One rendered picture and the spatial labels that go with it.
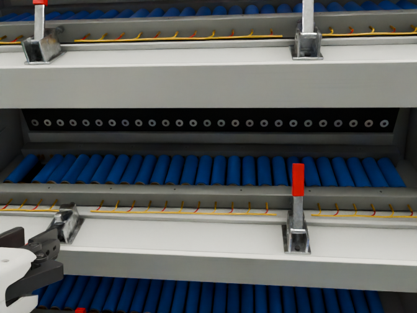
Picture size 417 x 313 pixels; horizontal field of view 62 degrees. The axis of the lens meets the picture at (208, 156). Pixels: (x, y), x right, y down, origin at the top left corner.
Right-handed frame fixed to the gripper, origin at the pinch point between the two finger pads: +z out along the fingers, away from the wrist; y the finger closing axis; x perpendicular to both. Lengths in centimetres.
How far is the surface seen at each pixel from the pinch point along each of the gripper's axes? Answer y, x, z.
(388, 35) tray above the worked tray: 36.2, 21.7, 9.0
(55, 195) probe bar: -2.9, 3.1, 10.5
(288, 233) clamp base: 25.7, 0.7, 5.7
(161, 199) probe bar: 10.8, 2.9, 10.9
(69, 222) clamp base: 1.2, 0.9, 6.3
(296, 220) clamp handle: 26.6, 2.0, 6.4
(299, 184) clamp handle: 26.8, 5.9, 6.5
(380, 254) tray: 35.3, -1.4, 6.3
